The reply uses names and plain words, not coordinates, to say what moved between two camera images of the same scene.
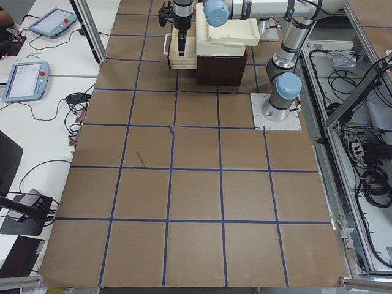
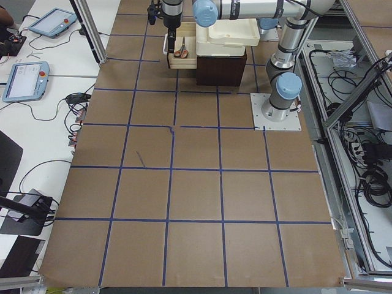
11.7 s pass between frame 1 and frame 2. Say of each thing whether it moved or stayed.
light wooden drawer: stayed
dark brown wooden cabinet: stayed
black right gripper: moved
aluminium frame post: stayed
